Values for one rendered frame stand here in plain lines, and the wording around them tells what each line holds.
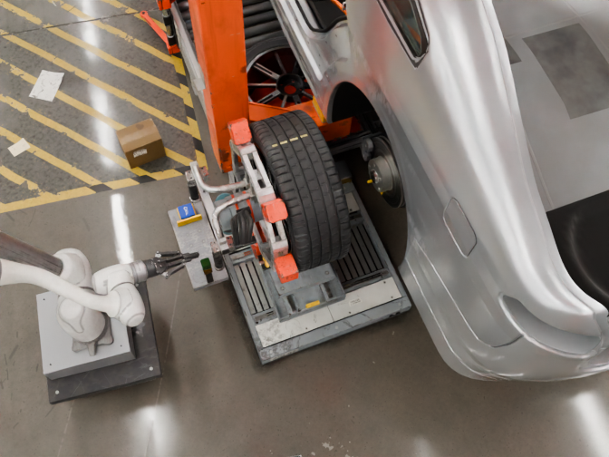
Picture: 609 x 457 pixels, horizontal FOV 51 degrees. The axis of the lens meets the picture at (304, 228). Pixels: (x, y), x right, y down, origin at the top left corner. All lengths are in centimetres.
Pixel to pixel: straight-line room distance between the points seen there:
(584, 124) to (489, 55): 113
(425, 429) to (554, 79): 174
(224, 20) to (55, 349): 161
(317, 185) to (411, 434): 145
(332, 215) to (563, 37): 142
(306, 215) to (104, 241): 157
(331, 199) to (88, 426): 169
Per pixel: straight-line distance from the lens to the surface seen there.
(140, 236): 365
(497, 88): 195
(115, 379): 309
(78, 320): 281
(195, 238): 310
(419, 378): 339
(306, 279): 323
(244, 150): 252
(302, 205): 241
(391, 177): 275
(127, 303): 254
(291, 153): 244
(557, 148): 295
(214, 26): 239
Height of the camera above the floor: 323
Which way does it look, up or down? 64 degrees down
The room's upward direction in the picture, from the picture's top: 5 degrees clockwise
